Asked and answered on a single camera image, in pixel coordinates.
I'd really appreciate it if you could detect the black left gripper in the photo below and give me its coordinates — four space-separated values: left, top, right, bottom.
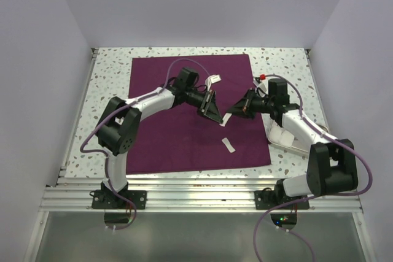
185 87 223 123

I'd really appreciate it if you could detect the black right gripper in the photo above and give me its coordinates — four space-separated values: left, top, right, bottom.
226 88 274 120

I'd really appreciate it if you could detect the white gauze roll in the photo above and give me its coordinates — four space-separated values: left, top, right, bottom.
219 113 232 127
222 137 236 153

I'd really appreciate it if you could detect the purple cloth mat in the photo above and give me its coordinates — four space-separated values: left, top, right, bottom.
126 54 271 174

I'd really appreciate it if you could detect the white gauze pad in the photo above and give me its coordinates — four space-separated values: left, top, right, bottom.
279 130 295 147
268 126 283 144

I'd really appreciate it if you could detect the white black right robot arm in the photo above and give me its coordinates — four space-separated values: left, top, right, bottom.
227 75 358 209

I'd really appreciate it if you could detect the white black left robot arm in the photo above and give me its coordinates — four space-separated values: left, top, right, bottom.
96 67 223 209

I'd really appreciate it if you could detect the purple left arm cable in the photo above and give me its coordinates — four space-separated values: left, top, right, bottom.
80 58 211 233

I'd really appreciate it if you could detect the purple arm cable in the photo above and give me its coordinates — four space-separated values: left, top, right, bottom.
253 73 374 262
80 58 211 233

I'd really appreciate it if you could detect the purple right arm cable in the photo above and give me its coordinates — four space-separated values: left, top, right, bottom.
253 73 374 262

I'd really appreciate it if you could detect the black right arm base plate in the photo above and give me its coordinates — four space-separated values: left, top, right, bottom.
254 188 310 210

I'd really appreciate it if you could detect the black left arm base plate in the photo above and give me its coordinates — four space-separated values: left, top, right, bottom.
89 190 147 210

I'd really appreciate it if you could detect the aluminium frame rail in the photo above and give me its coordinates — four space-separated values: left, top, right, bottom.
39 179 365 214

